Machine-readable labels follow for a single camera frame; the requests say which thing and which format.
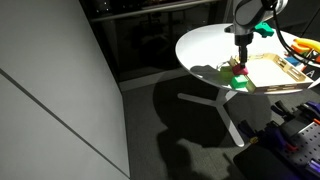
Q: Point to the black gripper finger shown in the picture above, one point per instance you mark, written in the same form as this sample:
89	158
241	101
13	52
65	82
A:
240	54
245	56

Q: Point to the yellow banana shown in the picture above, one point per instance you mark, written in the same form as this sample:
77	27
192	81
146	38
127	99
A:
305	43

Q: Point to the wooden tray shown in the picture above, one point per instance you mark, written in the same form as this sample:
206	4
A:
269	73

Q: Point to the pink block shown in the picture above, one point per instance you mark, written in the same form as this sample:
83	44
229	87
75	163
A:
239	70

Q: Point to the black mat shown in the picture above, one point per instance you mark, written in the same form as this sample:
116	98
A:
259	163

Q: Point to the dark green block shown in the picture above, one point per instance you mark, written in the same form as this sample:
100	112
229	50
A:
239	81

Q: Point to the blue block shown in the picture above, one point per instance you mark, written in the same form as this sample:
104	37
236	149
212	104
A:
292	60

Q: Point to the lime green block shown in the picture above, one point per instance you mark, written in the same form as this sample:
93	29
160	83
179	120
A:
226	72

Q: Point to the teal gripper mount part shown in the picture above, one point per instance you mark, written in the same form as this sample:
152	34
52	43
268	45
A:
264	29

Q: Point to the white table leg base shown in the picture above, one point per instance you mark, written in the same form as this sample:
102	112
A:
222	98

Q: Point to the grey robot gripper body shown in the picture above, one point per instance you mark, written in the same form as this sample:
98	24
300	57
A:
246	14

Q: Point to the black perforated board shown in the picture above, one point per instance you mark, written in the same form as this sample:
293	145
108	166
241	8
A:
303	151

